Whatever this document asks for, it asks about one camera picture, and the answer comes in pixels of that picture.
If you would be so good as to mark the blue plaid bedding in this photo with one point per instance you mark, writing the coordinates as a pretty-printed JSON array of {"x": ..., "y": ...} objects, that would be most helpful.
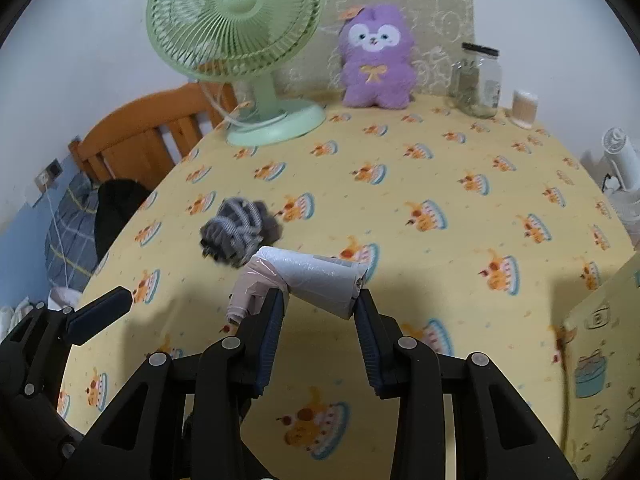
[{"x": 70, "y": 240}]

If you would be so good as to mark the white plastic bag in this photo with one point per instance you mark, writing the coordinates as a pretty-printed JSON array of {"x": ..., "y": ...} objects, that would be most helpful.
[{"x": 320, "y": 280}]

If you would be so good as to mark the black cloth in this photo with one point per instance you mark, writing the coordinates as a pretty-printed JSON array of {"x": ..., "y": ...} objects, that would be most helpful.
[{"x": 117, "y": 210}]

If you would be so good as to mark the wooden chair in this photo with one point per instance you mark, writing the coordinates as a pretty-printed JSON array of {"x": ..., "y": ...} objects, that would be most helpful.
[{"x": 135, "y": 125}]

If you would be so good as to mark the beige printed board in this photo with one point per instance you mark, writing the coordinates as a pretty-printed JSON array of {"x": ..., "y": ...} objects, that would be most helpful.
[{"x": 440, "y": 15}]

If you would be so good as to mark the small cotton swab container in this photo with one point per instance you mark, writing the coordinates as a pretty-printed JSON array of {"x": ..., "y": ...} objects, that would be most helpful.
[{"x": 524, "y": 110}]

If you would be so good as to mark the glass jar with dark lid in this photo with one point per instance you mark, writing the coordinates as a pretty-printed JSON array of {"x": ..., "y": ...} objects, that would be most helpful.
[{"x": 475, "y": 85}]

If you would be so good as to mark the pink striped plastic bag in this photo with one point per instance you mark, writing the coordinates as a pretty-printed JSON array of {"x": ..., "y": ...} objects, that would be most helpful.
[{"x": 250, "y": 290}]

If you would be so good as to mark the purple plush toy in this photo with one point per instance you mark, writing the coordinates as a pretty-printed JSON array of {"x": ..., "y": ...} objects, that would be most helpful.
[{"x": 377, "y": 60}]

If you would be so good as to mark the green desk fan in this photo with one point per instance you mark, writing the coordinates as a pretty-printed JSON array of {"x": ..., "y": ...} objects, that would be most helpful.
[{"x": 235, "y": 15}]

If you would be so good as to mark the wall socket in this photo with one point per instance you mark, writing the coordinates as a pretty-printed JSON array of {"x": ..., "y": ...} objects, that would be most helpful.
[{"x": 50, "y": 175}]

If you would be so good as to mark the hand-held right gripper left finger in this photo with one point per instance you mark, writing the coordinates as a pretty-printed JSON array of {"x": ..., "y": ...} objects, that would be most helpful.
[{"x": 270, "y": 340}]

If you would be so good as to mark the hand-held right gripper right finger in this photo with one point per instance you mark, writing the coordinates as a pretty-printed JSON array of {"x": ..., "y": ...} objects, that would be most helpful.
[{"x": 367, "y": 340}]

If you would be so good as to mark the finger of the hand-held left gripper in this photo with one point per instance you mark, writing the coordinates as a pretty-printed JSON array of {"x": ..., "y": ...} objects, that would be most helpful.
[{"x": 100, "y": 312}]

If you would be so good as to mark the white cloth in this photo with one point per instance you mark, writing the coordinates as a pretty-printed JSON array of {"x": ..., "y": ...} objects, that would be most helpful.
[{"x": 20, "y": 310}]

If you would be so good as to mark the grey striped socks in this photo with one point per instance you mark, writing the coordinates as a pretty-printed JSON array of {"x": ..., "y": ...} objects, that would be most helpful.
[{"x": 240, "y": 230}]

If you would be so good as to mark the white electric fan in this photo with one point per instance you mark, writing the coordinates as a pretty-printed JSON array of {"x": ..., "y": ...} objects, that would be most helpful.
[{"x": 620, "y": 160}]

